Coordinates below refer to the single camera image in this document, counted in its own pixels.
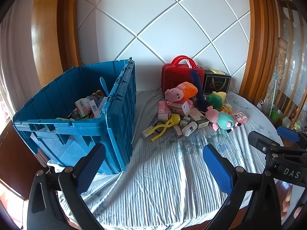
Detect dark wooden cabinet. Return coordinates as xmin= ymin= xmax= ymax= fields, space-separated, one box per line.
xmin=0 ymin=120 xmax=48 ymax=199

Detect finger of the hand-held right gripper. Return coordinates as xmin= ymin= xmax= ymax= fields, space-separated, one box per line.
xmin=276 ymin=126 xmax=307 ymax=149
xmin=248 ymin=131 xmax=285 ymax=154

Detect blue plastic crate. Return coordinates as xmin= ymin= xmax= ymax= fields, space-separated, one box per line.
xmin=12 ymin=57 xmax=137 ymax=174

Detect white pill bottle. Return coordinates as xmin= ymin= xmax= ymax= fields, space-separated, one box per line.
xmin=182 ymin=122 xmax=197 ymax=137

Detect yellow plastic ball tongs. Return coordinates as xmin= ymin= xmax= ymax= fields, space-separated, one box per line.
xmin=151 ymin=114 xmax=181 ymax=142

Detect black gift box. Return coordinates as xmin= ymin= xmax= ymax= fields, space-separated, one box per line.
xmin=203 ymin=69 xmax=232 ymax=94

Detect pile of small medicine boxes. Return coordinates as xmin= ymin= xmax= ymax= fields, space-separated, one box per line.
xmin=142 ymin=100 xmax=210 ymax=138
xmin=71 ymin=95 xmax=109 ymax=120

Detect person's right hand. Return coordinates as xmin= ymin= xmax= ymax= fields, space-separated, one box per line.
xmin=281 ymin=189 xmax=294 ymax=221

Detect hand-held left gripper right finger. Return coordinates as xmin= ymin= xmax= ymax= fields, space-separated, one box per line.
xmin=203 ymin=144 xmax=285 ymax=230

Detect curved wooden frame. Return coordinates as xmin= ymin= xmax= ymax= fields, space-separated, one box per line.
xmin=31 ymin=0 xmax=82 ymax=88
xmin=239 ymin=0 xmax=279 ymax=101

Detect pink and white carton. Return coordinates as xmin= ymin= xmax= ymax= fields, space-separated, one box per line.
xmin=231 ymin=110 xmax=248 ymax=125

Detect pink pig plush orange dress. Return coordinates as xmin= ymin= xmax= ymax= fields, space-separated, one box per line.
xmin=164 ymin=81 xmax=198 ymax=106

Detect green frog plush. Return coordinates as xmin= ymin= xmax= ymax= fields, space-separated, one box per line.
xmin=206 ymin=91 xmax=227 ymax=112

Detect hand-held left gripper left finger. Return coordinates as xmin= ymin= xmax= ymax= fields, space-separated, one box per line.
xmin=26 ymin=143 xmax=107 ymax=230

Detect red carry case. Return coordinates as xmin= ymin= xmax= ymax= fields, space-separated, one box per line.
xmin=161 ymin=55 xmax=205 ymax=96

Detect blue bottle brush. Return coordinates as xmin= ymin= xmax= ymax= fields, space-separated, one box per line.
xmin=188 ymin=60 xmax=209 ymax=113

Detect pink pig plush teal dress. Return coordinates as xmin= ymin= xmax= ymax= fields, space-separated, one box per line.
xmin=205 ymin=106 xmax=239 ymax=133

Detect blue plastic spoon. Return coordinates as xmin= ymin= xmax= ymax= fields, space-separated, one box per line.
xmin=99 ymin=77 xmax=109 ymax=96

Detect white curtain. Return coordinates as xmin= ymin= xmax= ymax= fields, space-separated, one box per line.
xmin=0 ymin=0 xmax=39 ymax=125

